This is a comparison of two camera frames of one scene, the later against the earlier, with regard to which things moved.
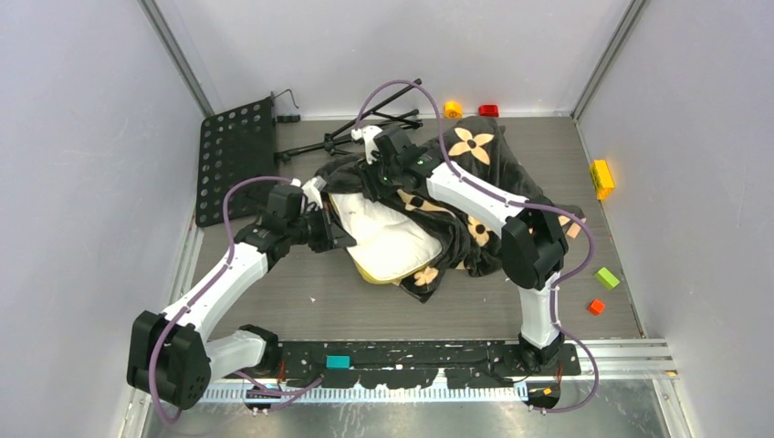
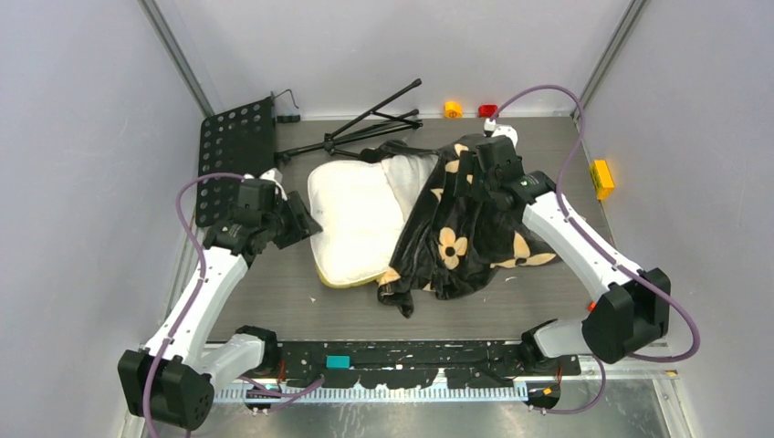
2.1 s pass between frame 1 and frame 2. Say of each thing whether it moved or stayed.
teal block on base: stayed
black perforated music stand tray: stayed
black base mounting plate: stayed
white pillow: moved
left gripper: moved
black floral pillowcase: moved
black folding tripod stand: stayed
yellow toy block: stayed
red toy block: stayed
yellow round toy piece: stayed
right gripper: moved
